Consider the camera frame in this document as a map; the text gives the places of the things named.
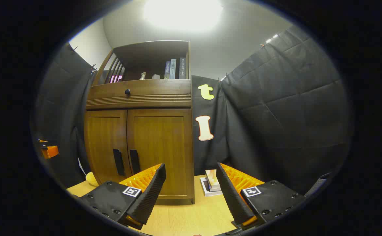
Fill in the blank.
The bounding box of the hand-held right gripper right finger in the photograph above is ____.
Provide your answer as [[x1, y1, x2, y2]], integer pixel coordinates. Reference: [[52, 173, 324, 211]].
[[216, 162, 307, 230]]

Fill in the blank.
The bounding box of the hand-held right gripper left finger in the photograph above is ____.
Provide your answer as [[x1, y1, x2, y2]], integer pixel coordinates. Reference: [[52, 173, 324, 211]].
[[76, 163, 167, 230]]

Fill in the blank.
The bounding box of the wooden double-door shoe cabinet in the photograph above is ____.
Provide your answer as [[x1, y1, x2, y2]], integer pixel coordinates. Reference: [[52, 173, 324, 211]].
[[84, 40, 195, 205]]

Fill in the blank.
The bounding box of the white book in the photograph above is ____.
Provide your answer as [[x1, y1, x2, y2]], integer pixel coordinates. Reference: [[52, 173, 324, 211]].
[[200, 177, 223, 197]]

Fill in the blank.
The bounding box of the cream book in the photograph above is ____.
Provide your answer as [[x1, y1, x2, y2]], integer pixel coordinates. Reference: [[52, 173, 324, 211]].
[[205, 169, 221, 191]]

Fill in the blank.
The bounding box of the grey mesh chair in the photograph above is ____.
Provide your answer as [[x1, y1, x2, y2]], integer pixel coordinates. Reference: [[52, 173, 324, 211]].
[[304, 172, 332, 197]]

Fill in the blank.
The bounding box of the black backdrop cloth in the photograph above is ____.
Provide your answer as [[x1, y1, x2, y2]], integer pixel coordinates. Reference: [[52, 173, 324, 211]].
[[33, 25, 353, 194]]

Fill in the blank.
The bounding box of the wooden drawer with black knob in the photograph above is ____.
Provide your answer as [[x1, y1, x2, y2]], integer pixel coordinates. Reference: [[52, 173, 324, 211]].
[[86, 80, 192, 108]]

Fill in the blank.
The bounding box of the ceiling light panel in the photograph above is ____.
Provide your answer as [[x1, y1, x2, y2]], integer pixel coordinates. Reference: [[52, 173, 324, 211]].
[[143, 0, 224, 31]]

